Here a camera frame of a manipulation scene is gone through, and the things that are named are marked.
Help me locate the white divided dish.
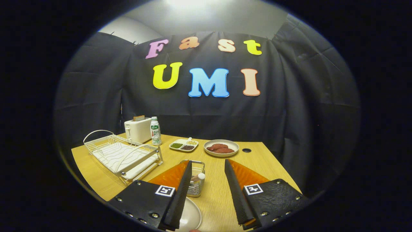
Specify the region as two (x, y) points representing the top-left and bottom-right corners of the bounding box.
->
(169, 137), (199, 152)

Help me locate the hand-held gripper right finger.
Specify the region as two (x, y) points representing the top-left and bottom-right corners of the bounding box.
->
(224, 159), (311, 230)

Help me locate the white toaster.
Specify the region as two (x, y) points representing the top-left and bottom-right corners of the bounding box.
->
(124, 118), (152, 144)

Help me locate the black backdrop cloth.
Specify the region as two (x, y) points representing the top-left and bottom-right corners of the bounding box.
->
(53, 14), (361, 194)

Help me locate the white wire dish rack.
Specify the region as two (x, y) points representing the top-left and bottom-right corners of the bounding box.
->
(83, 130), (164, 184)

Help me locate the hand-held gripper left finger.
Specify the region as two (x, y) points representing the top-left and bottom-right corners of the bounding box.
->
(108, 160), (193, 231)

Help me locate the beige plate with meat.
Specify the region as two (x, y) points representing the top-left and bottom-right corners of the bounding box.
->
(204, 140), (239, 157)

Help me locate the white bottle with green cap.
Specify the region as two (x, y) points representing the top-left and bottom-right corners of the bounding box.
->
(150, 117), (162, 146)

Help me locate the beige round plate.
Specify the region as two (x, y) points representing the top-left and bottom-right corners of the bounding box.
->
(179, 197), (202, 231)

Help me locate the metal wire basket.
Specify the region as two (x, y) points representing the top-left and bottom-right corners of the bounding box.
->
(180, 160), (206, 198)

